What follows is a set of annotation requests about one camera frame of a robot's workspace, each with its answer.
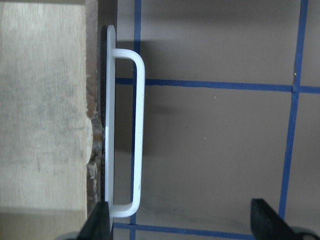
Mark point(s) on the white drawer handle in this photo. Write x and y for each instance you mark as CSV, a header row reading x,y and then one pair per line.
x,y
124,127

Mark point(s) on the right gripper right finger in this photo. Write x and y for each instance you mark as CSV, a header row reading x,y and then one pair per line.
x,y
266,224

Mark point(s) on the light wooden pull-out drawer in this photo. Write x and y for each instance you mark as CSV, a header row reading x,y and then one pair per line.
x,y
50,128

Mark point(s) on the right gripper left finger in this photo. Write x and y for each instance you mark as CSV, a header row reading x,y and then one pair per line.
x,y
97,226

